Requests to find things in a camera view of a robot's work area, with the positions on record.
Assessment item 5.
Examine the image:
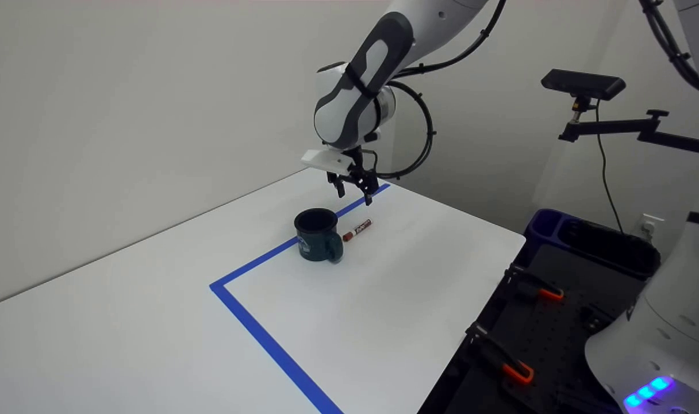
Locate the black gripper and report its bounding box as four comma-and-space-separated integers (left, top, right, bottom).
328, 147, 382, 209

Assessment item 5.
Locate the red sharpie marker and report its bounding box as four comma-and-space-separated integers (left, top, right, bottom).
341, 217, 376, 244

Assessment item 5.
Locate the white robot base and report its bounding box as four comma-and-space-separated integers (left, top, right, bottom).
584, 204, 699, 414

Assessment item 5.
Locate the dark teal mug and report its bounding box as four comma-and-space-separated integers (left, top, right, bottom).
292, 207, 345, 265

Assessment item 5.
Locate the long blue tape strip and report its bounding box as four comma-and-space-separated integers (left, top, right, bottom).
208, 182, 393, 293

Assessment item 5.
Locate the short blue tape strip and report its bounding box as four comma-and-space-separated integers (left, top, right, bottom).
208, 281, 345, 414

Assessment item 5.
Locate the blue bin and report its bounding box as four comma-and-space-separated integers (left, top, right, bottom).
524, 207, 575, 248

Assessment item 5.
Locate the black cart surface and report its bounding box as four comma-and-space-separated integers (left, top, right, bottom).
416, 237, 652, 414

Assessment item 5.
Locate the black bin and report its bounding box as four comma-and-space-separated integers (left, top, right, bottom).
554, 215, 662, 281

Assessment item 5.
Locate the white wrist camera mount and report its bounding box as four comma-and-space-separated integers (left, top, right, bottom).
299, 144, 359, 174

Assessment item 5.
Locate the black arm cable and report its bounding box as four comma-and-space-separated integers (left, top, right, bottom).
368, 78, 437, 179

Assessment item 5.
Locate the black clamp orange handle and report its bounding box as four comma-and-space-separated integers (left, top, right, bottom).
464, 320, 539, 386
501, 262, 567, 306

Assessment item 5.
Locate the thin black camera cable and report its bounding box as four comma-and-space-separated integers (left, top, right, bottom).
592, 102, 628, 237

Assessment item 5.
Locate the black exterior camera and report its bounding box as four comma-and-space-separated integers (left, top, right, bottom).
541, 67, 628, 102

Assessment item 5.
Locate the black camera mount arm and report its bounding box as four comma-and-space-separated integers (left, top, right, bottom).
558, 94, 699, 158

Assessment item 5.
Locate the white wall outlet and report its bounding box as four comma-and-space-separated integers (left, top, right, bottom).
637, 212, 668, 244

